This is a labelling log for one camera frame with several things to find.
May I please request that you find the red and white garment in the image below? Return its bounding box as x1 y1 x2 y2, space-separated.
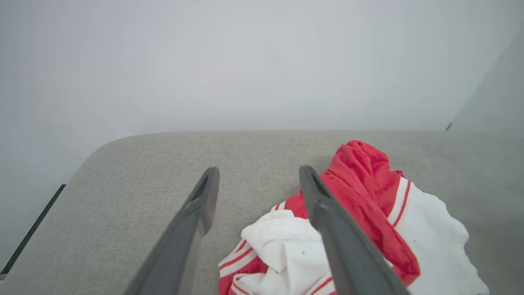
218 140 490 295

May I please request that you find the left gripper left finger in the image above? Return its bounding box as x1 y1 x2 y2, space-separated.
123 167 220 295

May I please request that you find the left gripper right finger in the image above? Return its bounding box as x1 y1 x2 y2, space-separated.
299 165 412 295

